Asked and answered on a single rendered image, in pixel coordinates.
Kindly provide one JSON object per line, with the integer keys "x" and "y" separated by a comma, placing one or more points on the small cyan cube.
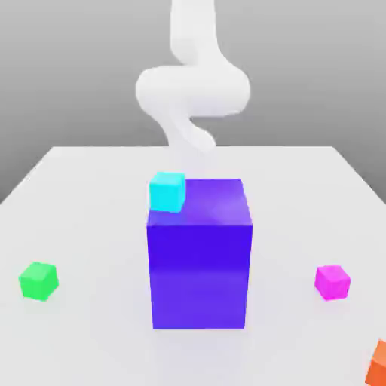
{"x": 166, "y": 194}

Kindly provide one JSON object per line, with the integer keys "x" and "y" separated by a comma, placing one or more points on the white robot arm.
{"x": 193, "y": 90}

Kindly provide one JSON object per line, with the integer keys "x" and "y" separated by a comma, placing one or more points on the small green cube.
{"x": 37, "y": 282}

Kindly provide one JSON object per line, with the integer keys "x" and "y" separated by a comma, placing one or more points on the large purple box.
{"x": 199, "y": 271}

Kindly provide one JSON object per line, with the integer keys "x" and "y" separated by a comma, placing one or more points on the small orange cube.
{"x": 378, "y": 366}

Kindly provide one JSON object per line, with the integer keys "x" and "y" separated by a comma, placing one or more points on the small magenta cube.
{"x": 331, "y": 283}

